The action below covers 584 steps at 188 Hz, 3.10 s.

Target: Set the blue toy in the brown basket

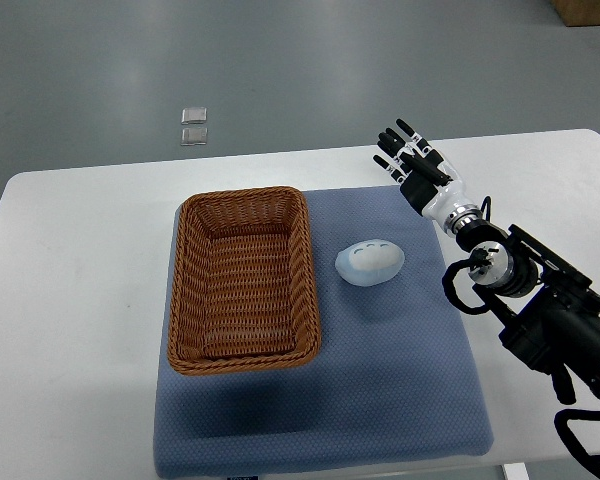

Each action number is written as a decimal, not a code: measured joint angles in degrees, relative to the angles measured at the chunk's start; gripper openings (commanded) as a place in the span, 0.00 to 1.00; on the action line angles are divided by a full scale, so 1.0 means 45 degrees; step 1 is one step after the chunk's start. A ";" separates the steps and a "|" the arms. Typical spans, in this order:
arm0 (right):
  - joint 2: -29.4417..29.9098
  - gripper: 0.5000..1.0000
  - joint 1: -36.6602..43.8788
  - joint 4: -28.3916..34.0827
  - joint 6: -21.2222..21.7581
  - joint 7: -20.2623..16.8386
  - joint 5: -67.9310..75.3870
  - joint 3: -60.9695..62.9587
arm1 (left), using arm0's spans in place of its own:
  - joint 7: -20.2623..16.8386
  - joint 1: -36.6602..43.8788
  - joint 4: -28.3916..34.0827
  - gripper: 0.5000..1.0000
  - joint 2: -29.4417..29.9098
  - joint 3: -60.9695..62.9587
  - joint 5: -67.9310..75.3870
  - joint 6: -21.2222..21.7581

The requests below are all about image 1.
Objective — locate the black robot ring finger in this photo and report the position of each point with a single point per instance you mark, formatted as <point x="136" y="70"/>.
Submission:
<point x="403" y="157"/>

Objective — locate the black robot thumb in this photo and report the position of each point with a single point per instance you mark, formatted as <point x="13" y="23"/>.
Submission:
<point x="417" y="164"/>

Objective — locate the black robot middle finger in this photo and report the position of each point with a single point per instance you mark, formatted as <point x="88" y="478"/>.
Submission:
<point x="394" y="144"/>

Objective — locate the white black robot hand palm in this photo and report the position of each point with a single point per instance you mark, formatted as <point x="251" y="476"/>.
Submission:
<point x="438" y="202"/>

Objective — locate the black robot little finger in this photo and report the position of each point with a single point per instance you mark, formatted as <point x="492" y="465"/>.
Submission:
<point x="395" y="172"/>

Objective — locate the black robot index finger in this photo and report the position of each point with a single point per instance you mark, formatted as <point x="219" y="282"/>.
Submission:
<point x="415" y="139"/>

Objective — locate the light blue plush toy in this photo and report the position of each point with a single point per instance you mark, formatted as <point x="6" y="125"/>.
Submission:
<point x="370" y="262"/>

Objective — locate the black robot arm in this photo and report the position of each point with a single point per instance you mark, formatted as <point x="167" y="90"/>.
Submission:
<point x="550" y="314"/>

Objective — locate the brown wicker basket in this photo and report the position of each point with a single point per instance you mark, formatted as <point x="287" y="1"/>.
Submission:
<point x="243" y="295"/>

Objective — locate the blue textured mat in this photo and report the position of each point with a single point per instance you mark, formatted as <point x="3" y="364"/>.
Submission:
<point x="394" y="381"/>

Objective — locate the upper metal floor plate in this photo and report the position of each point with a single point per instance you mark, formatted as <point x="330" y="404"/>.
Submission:
<point x="193" y="115"/>

